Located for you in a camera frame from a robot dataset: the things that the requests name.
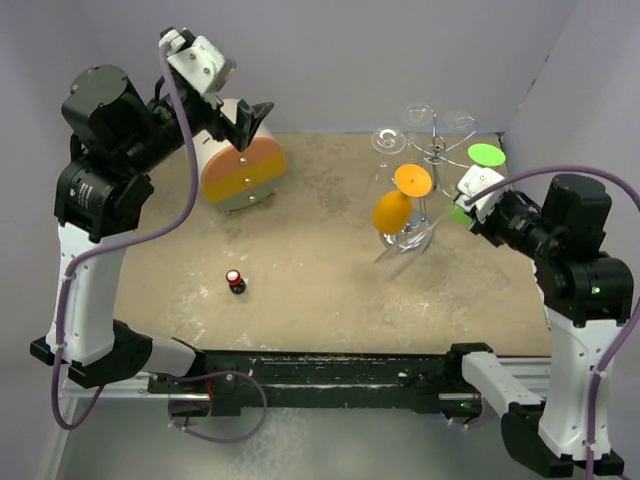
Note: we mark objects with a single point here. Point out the short clear wine glass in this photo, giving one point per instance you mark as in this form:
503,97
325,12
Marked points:
419,117

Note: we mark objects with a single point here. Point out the small red-capped bottle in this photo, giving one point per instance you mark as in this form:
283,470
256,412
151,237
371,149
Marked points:
236,282

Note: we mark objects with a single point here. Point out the tall clear champagne flute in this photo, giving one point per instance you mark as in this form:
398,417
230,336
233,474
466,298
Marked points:
415,239

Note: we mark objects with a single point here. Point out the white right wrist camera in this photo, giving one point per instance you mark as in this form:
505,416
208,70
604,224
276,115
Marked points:
474,182

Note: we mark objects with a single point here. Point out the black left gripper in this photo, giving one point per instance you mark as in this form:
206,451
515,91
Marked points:
219,127

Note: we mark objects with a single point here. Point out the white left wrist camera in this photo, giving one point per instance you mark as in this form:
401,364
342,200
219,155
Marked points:
198,61

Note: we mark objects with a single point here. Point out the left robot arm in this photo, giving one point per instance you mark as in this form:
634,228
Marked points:
117,140

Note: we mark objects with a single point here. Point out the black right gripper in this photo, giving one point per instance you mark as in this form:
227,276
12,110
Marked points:
487,226

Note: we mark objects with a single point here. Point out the green plastic wine glass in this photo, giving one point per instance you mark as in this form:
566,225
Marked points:
483,155

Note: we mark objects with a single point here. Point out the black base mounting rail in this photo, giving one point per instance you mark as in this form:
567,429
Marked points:
420,383

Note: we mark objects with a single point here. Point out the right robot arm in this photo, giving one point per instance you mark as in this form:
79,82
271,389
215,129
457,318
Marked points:
588,296

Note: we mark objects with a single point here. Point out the yellow plastic wine glass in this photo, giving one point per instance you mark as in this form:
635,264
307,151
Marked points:
393,209

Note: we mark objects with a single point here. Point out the chrome wine glass rack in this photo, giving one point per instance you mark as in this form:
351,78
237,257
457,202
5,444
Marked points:
432,152

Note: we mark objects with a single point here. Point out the clear stemmed wine glass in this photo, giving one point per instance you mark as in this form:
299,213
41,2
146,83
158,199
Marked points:
388,144

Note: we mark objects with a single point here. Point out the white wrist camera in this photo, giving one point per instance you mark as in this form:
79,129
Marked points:
198,61
474,182

